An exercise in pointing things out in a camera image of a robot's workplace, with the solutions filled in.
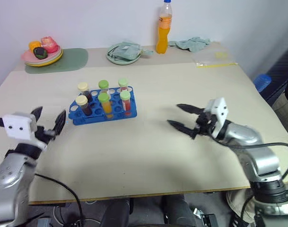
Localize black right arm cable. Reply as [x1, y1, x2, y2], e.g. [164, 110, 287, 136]
[214, 138, 288, 185]

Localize black striped shoe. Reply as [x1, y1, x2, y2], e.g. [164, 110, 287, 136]
[228, 215, 252, 227]

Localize green placemat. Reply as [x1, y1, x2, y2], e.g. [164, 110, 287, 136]
[24, 47, 89, 75]

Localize folded pale green pouch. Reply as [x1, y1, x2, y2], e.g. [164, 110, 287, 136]
[110, 41, 154, 61]

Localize dark rounded shape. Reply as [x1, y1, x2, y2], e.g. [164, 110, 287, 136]
[161, 193, 197, 227]
[99, 198, 132, 227]

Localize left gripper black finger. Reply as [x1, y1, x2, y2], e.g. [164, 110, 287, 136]
[30, 106, 44, 124]
[52, 109, 67, 138]

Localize dark toy food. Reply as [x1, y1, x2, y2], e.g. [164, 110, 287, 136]
[33, 47, 49, 59]

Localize green-capped orange liquid tube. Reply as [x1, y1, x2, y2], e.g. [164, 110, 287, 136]
[97, 92, 114, 119]

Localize pale-green-capped red liquid tube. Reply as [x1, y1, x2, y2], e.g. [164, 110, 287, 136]
[119, 90, 133, 117]

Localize stacked plates with toy food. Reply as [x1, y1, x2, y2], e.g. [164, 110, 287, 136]
[24, 49, 64, 68]

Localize green-capped clear tube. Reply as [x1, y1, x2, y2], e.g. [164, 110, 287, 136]
[98, 79, 110, 96]

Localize pink plate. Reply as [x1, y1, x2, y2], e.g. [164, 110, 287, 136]
[21, 48, 62, 64]

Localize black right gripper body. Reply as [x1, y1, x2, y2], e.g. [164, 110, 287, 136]
[193, 112, 217, 138]

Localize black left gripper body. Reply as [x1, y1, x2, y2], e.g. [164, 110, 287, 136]
[34, 125, 58, 145]

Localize pink toy cake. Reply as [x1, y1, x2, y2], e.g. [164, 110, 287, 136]
[40, 35, 59, 53]

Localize blue test tube rack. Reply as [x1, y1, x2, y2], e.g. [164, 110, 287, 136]
[68, 86, 138, 126]

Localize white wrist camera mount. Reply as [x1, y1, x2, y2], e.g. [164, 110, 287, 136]
[3, 112, 48, 151]
[203, 97, 230, 139]

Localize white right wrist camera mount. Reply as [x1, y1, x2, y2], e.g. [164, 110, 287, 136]
[203, 97, 230, 139]

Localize orange soda bottle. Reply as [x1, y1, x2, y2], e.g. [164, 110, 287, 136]
[155, 0, 173, 55]

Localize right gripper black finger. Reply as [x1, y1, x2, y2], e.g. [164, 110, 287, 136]
[176, 104, 206, 116]
[167, 119, 199, 140]

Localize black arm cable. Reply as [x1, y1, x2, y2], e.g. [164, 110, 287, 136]
[214, 138, 288, 185]
[34, 173, 85, 227]

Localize yellow toy food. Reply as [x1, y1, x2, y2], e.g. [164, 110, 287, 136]
[28, 41, 43, 51]

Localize blue ribbed cap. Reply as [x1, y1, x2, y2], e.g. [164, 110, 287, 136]
[253, 73, 273, 93]

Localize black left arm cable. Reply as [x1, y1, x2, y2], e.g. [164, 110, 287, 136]
[34, 173, 85, 227]

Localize pale green plate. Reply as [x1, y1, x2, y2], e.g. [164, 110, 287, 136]
[106, 42, 143, 65]

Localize crumpled green cloth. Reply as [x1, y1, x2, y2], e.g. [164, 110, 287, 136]
[167, 36, 212, 53]

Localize cream-capped dark liquid tube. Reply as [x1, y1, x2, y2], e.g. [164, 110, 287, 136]
[77, 82, 94, 104]
[74, 95, 93, 117]

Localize clear zip bag yellow strip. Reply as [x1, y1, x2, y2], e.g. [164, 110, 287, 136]
[190, 50, 239, 70]

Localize black textured panel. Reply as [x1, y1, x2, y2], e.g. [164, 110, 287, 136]
[259, 43, 288, 103]

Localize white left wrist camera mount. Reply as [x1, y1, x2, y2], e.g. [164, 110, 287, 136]
[3, 112, 48, 151]

